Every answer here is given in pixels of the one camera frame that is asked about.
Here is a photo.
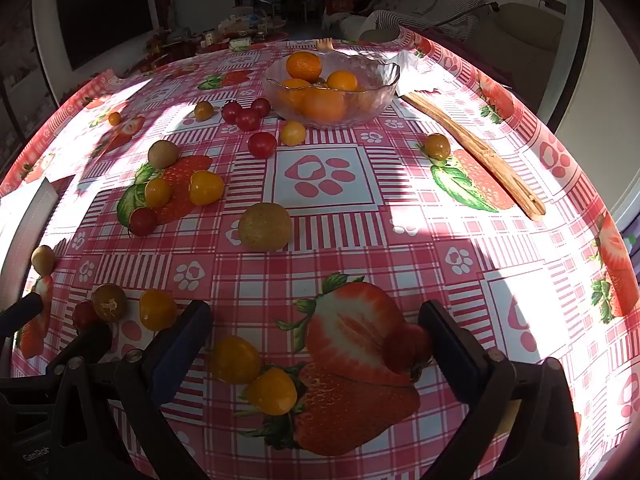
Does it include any white crumpled tissue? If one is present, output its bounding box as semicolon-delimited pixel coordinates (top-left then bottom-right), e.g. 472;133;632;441
390;50;451;97

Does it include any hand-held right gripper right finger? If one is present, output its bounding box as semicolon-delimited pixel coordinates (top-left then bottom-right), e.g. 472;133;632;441
419;300;581;480

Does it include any red strawberry print tablecloth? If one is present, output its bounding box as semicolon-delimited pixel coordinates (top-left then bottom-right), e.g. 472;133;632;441
0;27;640;480

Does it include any orange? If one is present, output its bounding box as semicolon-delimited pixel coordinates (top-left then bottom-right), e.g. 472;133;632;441
301;87;348;122
280;77;312;111
286;51;322;83
326;70;359;93

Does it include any large brown round fruit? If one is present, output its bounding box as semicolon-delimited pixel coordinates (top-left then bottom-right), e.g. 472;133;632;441
237;202;293;252

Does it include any grey sofa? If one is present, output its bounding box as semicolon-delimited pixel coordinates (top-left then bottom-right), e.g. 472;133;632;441
340;0;483;43

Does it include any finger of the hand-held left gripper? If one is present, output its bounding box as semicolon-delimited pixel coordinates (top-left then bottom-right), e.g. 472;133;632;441
0;292;43;343
47;322;113;376

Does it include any black wall television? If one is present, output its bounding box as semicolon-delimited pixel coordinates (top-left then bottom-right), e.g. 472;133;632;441
55;0;153;71

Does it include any beige armchair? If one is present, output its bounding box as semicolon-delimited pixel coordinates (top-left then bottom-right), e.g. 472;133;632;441
470;2;566;68

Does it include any dark brown round fruit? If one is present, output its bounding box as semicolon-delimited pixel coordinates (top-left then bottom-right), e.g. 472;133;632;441
91;284;128;323

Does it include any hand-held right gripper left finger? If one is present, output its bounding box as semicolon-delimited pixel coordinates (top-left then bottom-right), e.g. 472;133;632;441
50;300;213;480

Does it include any small brown round fruit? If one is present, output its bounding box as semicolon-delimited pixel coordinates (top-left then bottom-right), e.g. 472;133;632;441
31;245;56;276
148;140;179;169

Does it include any cluttered coffee table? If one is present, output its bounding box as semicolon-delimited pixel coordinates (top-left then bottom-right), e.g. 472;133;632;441
197;7;291;56

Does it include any long wooden stick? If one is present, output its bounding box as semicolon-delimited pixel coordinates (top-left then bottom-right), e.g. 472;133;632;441
400;91;547;222

